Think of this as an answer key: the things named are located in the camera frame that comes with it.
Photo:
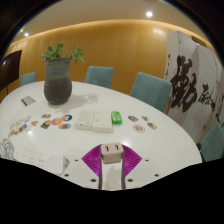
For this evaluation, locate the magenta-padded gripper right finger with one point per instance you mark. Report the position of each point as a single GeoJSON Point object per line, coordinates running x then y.
{"type": "Point", "coordinates": [131, 159]}

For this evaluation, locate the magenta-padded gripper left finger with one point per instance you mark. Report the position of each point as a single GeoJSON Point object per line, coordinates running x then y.
{"type": "Point", "coordinates": [93, 160]}

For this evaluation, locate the pale pink charger block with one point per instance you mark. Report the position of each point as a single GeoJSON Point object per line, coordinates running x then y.
{"type": "Point", "coordinates": [112, 154]}

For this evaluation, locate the round white-rimmed sticker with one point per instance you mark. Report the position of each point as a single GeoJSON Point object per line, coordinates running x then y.
{"type": "Point", "coordinates": [138, 128]}

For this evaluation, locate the small orange-green sticker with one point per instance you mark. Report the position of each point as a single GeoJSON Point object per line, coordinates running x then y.
{"type": "Point", "coordinates": [152, 125]}

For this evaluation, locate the white flat box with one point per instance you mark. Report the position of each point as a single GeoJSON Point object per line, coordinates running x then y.
{"type": "Point", "coordinates": [84, 120]}
{"type": "Point", "coordinates": [102, 121]}

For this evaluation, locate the small blue-orange sticker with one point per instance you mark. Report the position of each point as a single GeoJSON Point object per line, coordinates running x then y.
{"type": "Point", "coordinates": [133, 118]}

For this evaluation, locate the small teal sticker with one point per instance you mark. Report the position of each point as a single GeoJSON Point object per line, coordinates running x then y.
{"type": "Point", "coordinates": [145, 118]}

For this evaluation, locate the oval orange sticker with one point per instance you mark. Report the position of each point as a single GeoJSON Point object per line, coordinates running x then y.
{"type": "Point", "coordinates": [64, 126]}

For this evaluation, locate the small green box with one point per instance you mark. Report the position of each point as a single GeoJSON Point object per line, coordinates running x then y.
{"type": "Point", "coordinates": [116, 117]}

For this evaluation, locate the round blue sticker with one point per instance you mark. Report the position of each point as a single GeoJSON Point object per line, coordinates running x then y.
{"type": "Point", "coordinates": [66, 117]}

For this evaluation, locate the white power strip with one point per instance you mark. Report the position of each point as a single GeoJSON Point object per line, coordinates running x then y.
{"type": "Point", "coordinates": [40, 158]}

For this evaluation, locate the round orange sticker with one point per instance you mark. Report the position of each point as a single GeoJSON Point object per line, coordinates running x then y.
{"type": "Point", "coordinates": [56, 121]}

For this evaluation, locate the black shield-shaped sticker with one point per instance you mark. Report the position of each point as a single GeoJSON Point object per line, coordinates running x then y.
{"type": "Point", "coordinates": [46, 124]}

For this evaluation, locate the black rectangular sticker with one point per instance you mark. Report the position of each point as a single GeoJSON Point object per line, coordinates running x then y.
{"type": "Point", "coordinates": [46, 116]}

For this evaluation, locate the small orange sticker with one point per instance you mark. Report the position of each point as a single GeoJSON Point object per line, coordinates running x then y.
{"type": "Point", "coordinates": [34, 123]}

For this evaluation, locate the teal chairs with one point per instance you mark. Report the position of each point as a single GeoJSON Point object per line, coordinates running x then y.
{"type": "Point", "coordinates": [150, 88]}

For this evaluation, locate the green plant in grey vase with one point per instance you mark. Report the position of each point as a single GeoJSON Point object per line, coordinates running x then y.
{"type": "Point", "coordinates": [57, 83]}

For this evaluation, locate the flat grey notebook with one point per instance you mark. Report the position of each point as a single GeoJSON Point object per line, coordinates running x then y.
{"type": "Point", "coordinates": [28, 100]}

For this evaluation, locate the white calligraphy folding screen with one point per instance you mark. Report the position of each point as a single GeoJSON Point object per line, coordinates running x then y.
{"type": "Point", "coordinates": [193, 86]}

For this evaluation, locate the black television screen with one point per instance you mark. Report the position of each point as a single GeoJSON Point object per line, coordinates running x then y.
{"type": "Point", "coordinates": [10, 68]}

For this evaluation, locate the round ceiling light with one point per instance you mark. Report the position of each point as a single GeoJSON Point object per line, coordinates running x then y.
{"type": "Point", "coordinates": [149, 14]}
{"type": "Point", "coordinates": [26, 34]}

